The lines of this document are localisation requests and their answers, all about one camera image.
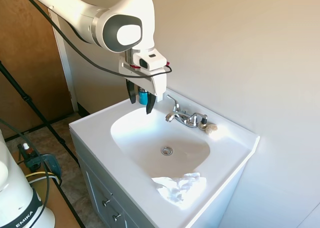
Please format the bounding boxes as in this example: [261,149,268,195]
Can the small bottle with black cap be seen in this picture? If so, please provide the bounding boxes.
[199,115,209,130]

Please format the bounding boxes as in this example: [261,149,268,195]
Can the white sink countertop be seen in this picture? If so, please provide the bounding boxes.
[68,87,261,228]

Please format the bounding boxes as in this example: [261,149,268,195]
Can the blue jar with black lid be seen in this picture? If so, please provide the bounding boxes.
[137,86,150,106]

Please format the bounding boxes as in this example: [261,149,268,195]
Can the grey vanity cabinet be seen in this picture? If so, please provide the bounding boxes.
[70,131,247,228]

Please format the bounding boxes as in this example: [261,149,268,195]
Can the white door frame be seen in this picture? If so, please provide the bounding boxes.
[47,7,80,113]

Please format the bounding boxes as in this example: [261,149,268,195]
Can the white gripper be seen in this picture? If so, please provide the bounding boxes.
[118,53,167,115]

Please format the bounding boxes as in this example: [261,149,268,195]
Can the black cable by arm base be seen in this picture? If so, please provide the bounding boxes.
[0,118,51,215]

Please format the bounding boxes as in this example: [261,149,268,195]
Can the beige seashell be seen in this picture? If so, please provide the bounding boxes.
[204,123,218,135]

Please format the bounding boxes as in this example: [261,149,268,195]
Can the chrome two-handle faucet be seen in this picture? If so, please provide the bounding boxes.
[164,94,208,129]

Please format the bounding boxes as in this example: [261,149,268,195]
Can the brown wooden door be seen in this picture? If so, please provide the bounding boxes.
[0,0,75,140]

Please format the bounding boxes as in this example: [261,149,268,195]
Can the teal metal clamp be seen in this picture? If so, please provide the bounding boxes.
[17,144,63,179]

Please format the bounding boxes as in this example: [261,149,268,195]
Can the yellow cable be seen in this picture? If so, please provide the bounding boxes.
[24,171,62,185]

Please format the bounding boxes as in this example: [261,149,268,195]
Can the black stand pole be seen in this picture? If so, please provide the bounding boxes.
[0,60,80,168]

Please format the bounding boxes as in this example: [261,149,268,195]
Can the dark baseboard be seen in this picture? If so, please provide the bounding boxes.
[76,102,91,118]

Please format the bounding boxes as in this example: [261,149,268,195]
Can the white grey wrist camera box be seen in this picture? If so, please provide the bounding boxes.
[132,48,168,71]

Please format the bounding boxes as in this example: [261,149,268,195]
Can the white tissue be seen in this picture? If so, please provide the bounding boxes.
[151,172,208,204]

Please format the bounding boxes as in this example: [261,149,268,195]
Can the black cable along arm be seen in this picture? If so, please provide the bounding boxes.
[16,0,173,78]

